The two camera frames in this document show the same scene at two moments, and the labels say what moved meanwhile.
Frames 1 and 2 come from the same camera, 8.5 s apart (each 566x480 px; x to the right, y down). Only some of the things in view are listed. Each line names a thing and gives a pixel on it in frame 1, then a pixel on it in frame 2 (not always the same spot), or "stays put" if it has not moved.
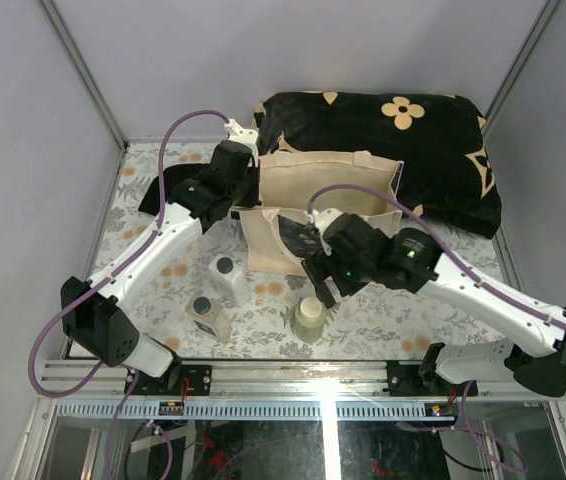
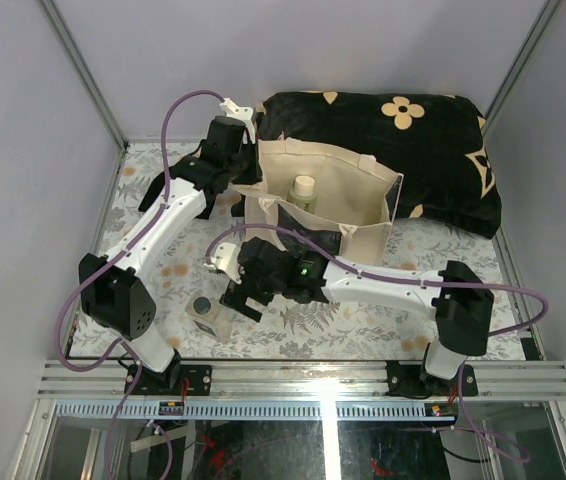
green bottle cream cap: x=310 y=319 → x=304 y=193
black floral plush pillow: x=440 y=143 stays put
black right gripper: x=320 y=265 → x=236 y=295
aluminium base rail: x=291 y=391 stays put
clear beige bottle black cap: x=209 y=316 stays put
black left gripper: x=252 y=198 → x=251 y=175
